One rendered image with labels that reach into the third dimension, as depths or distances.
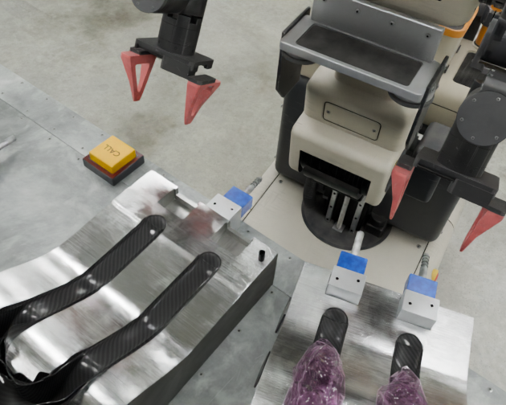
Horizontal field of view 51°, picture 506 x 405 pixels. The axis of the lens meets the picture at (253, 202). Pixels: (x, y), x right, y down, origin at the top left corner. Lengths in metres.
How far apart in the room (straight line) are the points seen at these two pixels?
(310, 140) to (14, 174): 0.57
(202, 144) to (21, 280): 1.52
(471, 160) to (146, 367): 0.47
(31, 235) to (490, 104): 0.72
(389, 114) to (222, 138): 1.27
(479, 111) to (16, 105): 0.91
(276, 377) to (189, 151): 1.58
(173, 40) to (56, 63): 1.94
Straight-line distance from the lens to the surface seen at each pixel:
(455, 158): 0.69
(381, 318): 0.82
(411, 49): 0.94
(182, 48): 0.80
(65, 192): 1.02
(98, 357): 0.71
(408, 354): 0.81
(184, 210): 0.88
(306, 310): 0.80
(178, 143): 2.22
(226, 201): 0.90
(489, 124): 0.61
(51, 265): 0.82
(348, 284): 0.80
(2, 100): 1.24
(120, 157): 1.01
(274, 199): 1.66
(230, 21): 2.94
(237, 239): 0.84
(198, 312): 0.75
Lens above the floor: 1.55
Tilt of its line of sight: 50 degrees down
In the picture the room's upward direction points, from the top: 6 degrees clockwise
